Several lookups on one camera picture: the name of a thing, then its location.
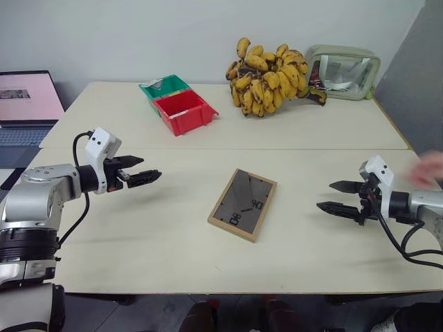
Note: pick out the green plastic bin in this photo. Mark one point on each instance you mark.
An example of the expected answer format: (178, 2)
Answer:
(169, 84)

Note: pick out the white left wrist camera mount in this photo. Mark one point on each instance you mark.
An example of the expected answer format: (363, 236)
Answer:
(98, 145)

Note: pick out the open grey laptop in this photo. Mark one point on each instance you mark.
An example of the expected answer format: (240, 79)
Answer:
(24, 93)

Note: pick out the clear zip pouch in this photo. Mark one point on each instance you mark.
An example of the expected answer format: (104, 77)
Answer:
(346, 69)

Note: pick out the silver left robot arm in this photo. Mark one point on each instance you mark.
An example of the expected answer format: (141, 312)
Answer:
(34, 200)

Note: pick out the person's bare hand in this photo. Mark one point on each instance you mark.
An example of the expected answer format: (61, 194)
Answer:
(427, 169)

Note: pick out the white card in green bin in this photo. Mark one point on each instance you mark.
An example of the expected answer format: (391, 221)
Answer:
(154, 83)

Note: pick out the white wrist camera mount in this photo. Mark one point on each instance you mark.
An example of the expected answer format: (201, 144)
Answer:
(379, 166)
(98, 145)

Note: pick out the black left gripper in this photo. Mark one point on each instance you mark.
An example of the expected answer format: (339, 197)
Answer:
(113, 174)

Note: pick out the red plastic bin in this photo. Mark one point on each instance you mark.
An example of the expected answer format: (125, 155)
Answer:
(188, 121)

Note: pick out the yellow spotted banana bunch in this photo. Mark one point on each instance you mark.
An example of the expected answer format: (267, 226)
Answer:
(263, 86)

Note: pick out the blackened single banana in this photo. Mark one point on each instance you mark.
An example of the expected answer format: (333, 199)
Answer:
(316, 95)

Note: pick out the wooden picture frame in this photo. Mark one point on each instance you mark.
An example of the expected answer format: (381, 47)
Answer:
(242, 202)

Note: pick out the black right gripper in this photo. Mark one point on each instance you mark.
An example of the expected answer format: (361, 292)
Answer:
(367, 204)

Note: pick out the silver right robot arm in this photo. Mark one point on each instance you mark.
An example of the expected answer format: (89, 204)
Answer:
(422, 204)

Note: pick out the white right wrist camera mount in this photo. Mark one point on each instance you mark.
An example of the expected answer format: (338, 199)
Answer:
(379, 166)

